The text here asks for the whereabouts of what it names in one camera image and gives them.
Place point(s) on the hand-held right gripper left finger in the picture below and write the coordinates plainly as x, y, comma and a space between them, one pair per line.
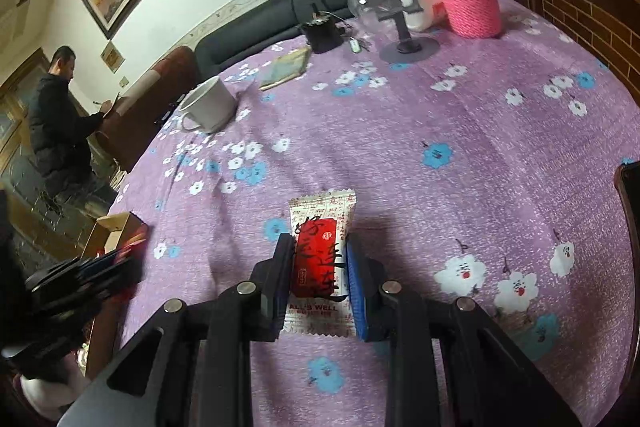
280, 287

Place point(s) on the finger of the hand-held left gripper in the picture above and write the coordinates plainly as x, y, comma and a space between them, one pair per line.
117, 264

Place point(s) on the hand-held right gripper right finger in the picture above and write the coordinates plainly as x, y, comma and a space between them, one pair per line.
356, 287

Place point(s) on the shallow cardboard box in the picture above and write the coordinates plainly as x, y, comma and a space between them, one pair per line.
112, 232

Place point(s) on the white snack packet red label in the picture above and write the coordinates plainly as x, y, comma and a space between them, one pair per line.
320, 257

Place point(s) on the person's left hand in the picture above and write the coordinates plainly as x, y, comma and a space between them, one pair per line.
50, 389

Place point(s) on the purple floral tablecloth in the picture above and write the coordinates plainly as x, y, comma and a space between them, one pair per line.
400, 147

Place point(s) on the brown chair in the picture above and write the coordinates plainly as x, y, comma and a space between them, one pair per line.
150, 107

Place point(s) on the wooden glass-door cabinet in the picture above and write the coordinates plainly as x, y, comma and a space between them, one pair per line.
17, 127

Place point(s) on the white mug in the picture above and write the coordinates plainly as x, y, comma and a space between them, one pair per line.
207, 104

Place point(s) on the thin booklet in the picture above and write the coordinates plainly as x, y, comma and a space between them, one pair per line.
285, 68

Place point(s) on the black container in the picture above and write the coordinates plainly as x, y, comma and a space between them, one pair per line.
320, 34

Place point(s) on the grey phone stand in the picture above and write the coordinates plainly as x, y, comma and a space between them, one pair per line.
400, 22

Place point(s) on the black sofa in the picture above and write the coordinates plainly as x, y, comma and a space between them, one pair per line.
280, 17

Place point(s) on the clear plastic cup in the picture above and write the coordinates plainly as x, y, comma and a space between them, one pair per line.
365, 9

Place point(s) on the white cylindrical container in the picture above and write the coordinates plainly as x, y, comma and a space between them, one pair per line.
425, 2

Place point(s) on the yellow wall sticker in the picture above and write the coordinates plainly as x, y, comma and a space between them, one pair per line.
112, 57

